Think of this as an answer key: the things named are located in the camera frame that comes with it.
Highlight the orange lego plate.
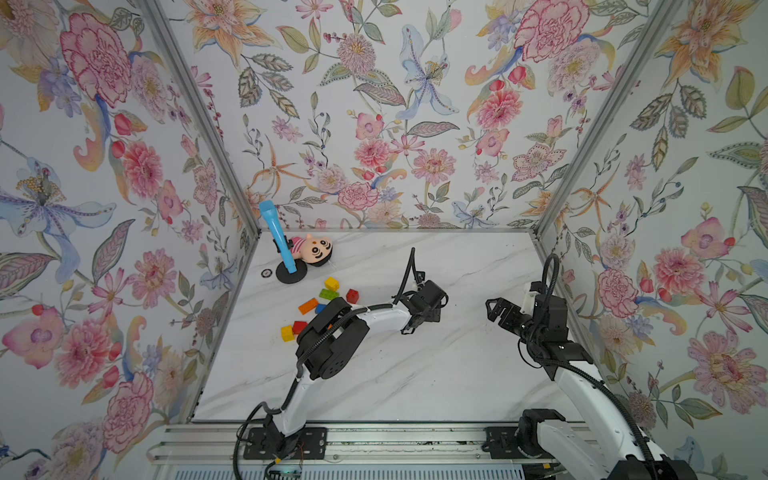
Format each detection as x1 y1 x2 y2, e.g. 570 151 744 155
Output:
298 298 319 315

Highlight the small red lego brick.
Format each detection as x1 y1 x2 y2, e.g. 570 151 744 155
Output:
291 321 308 336

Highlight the small yellow lego brick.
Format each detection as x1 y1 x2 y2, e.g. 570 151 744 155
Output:
280 326 296 342

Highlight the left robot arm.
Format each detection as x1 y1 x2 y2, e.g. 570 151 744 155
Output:
264 280 448 438

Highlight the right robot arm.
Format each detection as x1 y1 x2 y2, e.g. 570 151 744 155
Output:
483 281 697 479

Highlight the red square lego brick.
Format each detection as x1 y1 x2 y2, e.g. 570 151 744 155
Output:
346 289 360 304

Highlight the lime green flat lego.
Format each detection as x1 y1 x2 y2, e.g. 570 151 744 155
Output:
319 289 339 301

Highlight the plush doll head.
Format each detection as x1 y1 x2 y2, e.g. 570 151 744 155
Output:
289 234 333 267

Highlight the black round stand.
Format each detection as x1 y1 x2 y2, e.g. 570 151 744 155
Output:
274 237 307 285

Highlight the blue tube on stand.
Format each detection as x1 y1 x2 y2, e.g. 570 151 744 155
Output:
259 200 298 274

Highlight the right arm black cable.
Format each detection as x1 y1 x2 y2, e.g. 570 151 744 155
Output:
539 253 562 298

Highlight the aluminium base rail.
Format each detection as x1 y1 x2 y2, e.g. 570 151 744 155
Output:
148 422 571 479

